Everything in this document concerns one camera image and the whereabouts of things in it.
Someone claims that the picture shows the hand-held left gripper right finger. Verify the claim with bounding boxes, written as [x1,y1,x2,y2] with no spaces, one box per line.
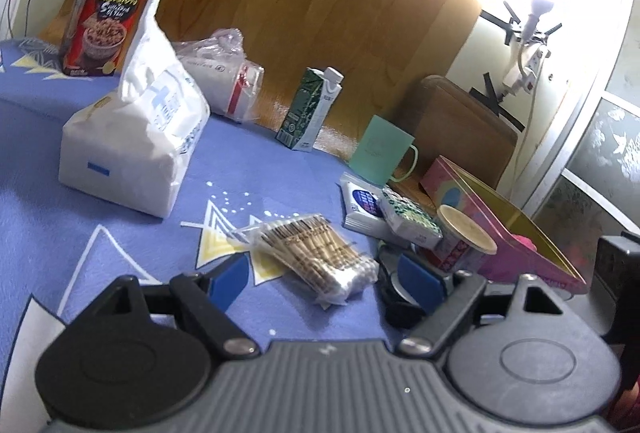
[396,249,568,358]

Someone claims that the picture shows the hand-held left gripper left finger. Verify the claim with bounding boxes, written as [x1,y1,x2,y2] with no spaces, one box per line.
[95,253,261,360]

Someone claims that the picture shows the small green-printed tissue pack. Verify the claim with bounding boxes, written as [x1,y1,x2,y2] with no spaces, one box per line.
[377,186,445,250]

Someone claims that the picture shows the bag of cotton swabs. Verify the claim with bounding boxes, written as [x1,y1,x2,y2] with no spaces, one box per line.
[227,213,379,310]

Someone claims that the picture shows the pink tin box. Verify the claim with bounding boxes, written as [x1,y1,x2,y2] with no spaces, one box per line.
[419,156,588,296]

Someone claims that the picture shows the white and blue wipes pack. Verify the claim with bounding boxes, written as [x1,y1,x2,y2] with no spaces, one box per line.
[340,173,396,236]

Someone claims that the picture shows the black round object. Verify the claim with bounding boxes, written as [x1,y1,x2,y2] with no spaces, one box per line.
[376,240,441,330]

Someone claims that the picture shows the paper cup container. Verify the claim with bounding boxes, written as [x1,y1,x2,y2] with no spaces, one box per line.
[431,204,499,274]

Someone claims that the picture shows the teal plastic cup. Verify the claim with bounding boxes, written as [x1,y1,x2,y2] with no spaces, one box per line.
[347,114,418,184]

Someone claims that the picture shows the large white tissue bag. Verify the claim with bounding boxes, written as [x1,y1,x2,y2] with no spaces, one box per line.
[57,0,211,219]

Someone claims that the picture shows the green and white drink carton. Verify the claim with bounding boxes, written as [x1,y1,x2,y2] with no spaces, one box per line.
[276,66,346,153]

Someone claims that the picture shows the blue printed blanket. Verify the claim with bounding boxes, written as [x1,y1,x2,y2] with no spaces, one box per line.
[0,38,436,433]

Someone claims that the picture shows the black tape cross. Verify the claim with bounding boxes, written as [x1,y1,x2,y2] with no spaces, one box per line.
[470,72,527,132]

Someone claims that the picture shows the black box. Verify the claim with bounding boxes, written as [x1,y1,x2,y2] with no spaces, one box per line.
[597,229,640,344]

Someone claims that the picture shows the clear plastic bag of cups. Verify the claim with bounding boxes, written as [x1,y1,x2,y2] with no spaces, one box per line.
[172,28,265,123]

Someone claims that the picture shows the frosted glass sliding door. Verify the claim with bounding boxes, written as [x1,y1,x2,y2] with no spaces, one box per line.
[520,0,640,239]

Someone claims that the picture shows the white power strip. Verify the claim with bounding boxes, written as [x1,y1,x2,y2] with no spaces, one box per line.
[502,40,551,96]

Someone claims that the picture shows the black tape strips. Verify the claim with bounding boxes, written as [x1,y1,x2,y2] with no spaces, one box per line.
[480,0,563,46]

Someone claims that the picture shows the red cereal box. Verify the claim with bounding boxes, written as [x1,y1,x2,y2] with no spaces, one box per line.
[60,0,166,78]

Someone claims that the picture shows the white clip lamp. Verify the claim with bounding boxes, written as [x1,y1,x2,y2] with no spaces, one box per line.
[520,0,556,44]

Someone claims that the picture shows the white power cable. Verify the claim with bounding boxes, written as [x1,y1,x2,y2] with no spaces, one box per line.
[515,78,540,149]

